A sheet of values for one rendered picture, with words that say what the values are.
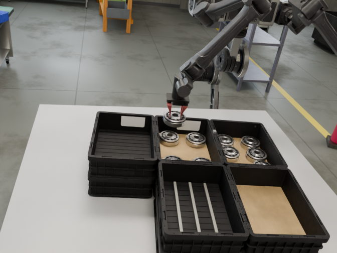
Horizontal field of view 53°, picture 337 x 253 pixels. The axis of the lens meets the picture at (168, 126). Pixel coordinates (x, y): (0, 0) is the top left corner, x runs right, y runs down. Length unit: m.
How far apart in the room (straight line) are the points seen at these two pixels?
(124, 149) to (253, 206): 0.66
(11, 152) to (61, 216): 1.67
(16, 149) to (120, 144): 1.59
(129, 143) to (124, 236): 0.49
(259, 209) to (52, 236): 0.85
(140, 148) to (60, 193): 0.43
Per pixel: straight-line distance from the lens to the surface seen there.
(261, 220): 1.47
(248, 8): 1.47
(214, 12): 1.71
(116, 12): 6.30
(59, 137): 2.01
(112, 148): 1.69
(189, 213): 1.40
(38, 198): 1.64
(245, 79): 4.61
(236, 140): 1.91
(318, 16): 1.64
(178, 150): 1.72
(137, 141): 1.75
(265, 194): 1.60
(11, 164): 3.01
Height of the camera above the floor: 1.81
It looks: 31 degrees down
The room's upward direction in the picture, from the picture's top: 8 degrees clockwise
